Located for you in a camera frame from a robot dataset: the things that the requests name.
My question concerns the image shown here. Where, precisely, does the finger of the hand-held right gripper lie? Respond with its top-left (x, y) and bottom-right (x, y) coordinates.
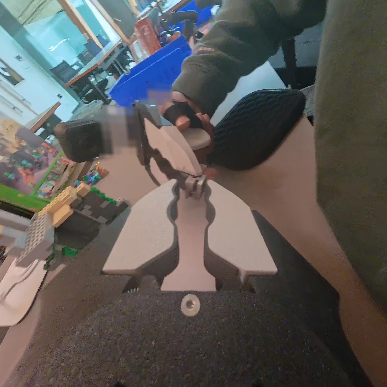
top-left (160, 125), bottom-right (203, 177)
top-left (144, 117), bottom-right (183, 185)

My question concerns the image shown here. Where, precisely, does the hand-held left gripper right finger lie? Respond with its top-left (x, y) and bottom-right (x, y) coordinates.
top-left (203, 180), bottom-right (278, 276)

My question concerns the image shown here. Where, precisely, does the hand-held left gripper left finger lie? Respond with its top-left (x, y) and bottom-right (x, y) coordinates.
top-left (102, 179), bottom-right (180, 276)

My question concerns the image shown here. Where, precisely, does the small grey brick assembly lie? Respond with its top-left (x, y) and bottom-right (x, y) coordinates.
top-left (184, 175), bottom-right (208, 200)

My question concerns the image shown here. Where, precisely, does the person's right forearm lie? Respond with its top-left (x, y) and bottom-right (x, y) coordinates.
top-left (172, 0), bottom-right (327, 117)

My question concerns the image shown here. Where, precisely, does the wooden side desk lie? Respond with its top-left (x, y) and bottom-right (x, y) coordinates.
top-left (26, 102), bottom-right (61, 138)

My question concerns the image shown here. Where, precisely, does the grey desk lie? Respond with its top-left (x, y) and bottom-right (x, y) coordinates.
top-left (0, 60), bottom-right (387, 387)

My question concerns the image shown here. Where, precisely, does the person's right hand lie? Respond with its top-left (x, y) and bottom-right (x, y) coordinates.
top-left (163, 91), bottom-right (219, 179)

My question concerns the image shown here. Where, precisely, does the cluster of colourful toy figures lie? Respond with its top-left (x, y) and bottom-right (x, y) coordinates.
top-left (74, 163), bottom-right (110, 188)

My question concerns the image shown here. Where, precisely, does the green toy set box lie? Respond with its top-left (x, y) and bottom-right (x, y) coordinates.
top-left (0, 118), bottom-right (77, 212)

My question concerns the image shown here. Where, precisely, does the blue plastic bin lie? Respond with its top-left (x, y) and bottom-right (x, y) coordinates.
top-left (109, 36), bottom-right (193, 107)

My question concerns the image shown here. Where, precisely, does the black office chair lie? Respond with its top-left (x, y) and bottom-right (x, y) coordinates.
top-left (50, 60), bottom-right (109, 104)

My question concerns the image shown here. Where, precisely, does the brick cave model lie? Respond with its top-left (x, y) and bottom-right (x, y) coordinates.
top-left (0, 184), bottom-right (131, 273)

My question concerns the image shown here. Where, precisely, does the black chair armrest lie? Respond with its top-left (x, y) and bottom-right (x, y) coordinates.
top-left (209, 88), bottom-right (306, 171)
top-left (167, 10), bottom-right (199, 24)

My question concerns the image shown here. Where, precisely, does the wooden conference table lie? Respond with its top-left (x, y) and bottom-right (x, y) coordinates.
top-left (65, 41), bottom-right (129, 89)

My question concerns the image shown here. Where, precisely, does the red cardboard box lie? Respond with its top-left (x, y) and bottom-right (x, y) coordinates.
top-left (134, 17), bottom-right (162, 58)

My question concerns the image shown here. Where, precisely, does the white book stand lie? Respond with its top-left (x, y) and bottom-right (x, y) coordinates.
top-left (0, 260), bottom-right (48, 328)

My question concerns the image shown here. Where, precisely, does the grey mesh chair seat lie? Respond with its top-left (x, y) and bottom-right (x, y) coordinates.
top-left (299, 85), bottom-right (316, 119)

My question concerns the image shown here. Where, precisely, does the dark green sweatshirt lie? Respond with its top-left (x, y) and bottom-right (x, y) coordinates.
top-left (314, 0), bottom-right (387, 306)

